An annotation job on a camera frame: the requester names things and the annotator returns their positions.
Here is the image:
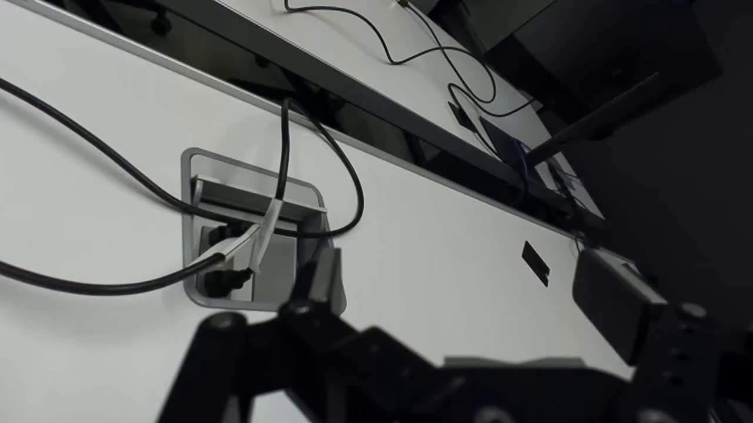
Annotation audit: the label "cable with white tag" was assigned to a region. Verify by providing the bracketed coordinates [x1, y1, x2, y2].
[206, 195, 288, 272]

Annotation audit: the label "long black desk cable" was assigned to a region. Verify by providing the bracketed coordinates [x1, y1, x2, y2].
[0, 246, 255, 298]
[0, 75, 237, 225]

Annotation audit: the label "grey desk cable outlet box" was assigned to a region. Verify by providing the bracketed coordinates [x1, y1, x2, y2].
[182, 145, 349, 314]

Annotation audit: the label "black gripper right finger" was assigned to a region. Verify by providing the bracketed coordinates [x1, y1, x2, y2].
[572, 245, 753, 423]

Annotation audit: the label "small black rectangular sticker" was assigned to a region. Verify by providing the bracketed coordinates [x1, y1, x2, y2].
[521, 239, 554, 289]

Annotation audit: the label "black looped power cable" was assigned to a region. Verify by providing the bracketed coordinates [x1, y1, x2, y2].
[277, 95, 368, 242]

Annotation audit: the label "thin black hub cable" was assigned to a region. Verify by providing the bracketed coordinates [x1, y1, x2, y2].
[282, 0, 504, 108]

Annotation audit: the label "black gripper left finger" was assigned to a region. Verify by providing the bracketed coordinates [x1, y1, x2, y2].
[155, 232, 442, 423]

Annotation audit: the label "black cables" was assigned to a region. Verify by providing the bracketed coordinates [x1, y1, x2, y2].
[44, 0, 608, 229]

